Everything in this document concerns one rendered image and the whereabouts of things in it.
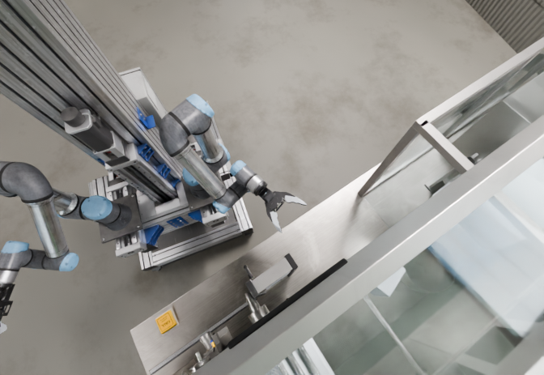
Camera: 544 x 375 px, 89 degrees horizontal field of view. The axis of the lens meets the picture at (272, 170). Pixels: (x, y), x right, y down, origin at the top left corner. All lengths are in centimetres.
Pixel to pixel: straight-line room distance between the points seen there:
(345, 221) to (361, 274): 118
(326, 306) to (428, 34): 372
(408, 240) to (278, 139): 238
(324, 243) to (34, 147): 293
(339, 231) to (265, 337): 120
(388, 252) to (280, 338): 15
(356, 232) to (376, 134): 152
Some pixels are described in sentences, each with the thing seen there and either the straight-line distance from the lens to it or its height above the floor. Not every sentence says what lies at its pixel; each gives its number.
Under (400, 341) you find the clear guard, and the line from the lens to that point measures 45.
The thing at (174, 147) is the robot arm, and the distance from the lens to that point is 113.
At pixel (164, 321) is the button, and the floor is 92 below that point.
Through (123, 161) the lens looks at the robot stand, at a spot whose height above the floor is 126.
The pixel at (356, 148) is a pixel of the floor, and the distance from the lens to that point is 273.
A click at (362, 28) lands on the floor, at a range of 374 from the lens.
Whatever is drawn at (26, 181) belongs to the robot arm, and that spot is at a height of 143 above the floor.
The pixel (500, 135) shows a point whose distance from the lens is 109.
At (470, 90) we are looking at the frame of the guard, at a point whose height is 160.
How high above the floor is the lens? 234
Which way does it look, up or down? 67 degrees down
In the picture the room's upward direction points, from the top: 4 degrees counter-clockwise
